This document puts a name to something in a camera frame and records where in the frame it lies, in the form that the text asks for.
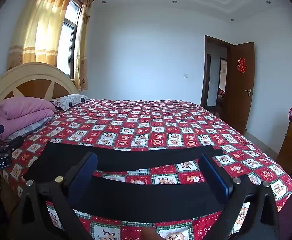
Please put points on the wide yellow curtain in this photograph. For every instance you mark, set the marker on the wide yellow curtain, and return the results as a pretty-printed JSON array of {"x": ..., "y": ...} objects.
[{"x": 43, "y": 25}]

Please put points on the narrow yellow curtain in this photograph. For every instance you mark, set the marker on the narrow yellow curtain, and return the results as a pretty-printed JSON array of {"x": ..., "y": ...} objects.
[{"x": 82, "y": 55}]

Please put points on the black pants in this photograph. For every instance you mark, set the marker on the black pants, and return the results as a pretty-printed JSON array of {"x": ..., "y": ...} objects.
[{"x": 136, "y": 195}]

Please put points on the folded pink blanket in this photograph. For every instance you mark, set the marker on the folded pink blanket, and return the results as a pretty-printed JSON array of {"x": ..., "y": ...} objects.
[{"x": 23, "y": 112}]

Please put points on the cream and brown headboard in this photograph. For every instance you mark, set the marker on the cream and brown headboard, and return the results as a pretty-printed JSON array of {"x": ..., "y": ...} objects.
[{"x": 36, "y": 72}]

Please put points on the window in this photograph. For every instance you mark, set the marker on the window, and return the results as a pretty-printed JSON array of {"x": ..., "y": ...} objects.
[{"x": 67, "y": 47}]

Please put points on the grey patterned pillow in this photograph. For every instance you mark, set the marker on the grey patterned pillow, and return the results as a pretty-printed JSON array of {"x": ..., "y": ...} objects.
[{"x": 33, "y": 126}]

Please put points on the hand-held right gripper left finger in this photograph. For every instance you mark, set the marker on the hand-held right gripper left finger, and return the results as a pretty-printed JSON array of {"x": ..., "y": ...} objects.
[{"x": 83, "y": 177}]

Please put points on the red printed patchwork quilt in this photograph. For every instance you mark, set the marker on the red printed patchwork quilt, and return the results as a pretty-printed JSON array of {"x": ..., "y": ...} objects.
[{"x": 161, "y": 120}]

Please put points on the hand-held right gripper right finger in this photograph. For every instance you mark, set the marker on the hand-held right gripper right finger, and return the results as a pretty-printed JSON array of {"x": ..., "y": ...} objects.
[{"x": 218, "y": 175}]

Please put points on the white patterned pillow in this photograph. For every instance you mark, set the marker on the white patterned pillow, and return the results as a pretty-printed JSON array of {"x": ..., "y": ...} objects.
[{"x": 68, "y": 101}]

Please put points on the brown wooden door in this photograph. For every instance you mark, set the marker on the brown wooden door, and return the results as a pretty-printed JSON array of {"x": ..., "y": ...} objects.
[{"x": 238, "y": 105}]

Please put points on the brown door frame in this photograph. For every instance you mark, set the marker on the brown door frame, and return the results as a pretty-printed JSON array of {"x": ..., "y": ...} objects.
[{"x": 206, "y": 55}]

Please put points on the red paper door decoration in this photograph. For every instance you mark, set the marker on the red paper door decoration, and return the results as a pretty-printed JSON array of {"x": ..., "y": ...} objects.
[{"x": 242, "y": 65}]

